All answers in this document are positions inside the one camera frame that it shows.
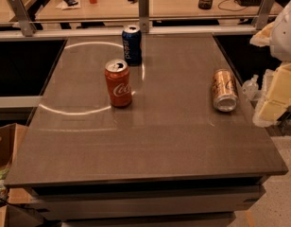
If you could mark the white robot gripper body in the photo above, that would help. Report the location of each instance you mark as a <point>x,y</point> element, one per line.
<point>285,35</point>

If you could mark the left metal bracket post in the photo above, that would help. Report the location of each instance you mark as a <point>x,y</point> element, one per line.
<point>26,25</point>

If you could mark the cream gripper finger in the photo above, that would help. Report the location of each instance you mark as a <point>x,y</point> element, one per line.
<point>275,96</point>
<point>262,38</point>

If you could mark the clear sanitizer bottle left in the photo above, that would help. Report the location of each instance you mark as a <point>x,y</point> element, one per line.
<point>250,87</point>

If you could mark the red Coca-Cola can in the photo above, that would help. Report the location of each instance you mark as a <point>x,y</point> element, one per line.
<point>117,79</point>

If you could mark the brown cardboard box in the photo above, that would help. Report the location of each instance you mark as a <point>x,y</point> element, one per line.
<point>11,137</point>

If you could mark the gold orange soda can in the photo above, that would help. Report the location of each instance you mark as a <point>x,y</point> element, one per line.
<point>224,91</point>

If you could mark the blue Pepsi can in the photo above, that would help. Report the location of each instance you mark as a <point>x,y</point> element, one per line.
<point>132,37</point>

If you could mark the middle metal bracket post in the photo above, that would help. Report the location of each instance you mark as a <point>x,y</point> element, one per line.
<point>143,6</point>

